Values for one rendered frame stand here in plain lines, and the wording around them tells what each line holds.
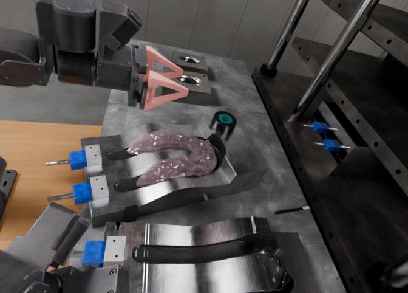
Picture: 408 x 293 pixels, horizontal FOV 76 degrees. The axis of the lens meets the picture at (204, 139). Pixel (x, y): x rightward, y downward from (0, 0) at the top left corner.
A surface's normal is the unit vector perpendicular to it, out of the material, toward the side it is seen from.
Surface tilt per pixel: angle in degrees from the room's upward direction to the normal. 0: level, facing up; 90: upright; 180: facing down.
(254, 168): 0
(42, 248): 13
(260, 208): 0
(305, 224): 0
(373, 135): 90
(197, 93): 90
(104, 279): 30
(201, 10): 90
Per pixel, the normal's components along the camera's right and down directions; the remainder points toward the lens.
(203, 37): 0.20, 0.71
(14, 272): 0.36, -0.89
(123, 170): 0.26, -0.70
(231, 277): -0.22, -0.67
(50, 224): 0.19, -0.55
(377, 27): -0.96, -0.11
